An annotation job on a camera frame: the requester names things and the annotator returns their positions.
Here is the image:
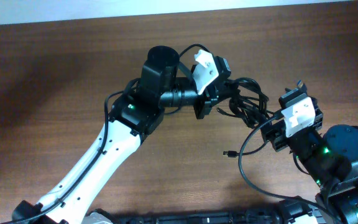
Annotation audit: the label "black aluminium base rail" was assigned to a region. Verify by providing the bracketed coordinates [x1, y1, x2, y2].
[82, 196, 323, 224]

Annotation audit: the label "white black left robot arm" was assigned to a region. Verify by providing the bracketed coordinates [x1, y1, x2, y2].
[12, 45, 236, 223]

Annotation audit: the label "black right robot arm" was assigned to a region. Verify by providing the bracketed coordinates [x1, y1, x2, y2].
[262, 82, 358, 223]

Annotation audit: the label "black usb cables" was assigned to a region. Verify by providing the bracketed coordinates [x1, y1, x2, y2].
[216, 77, 276, 159]

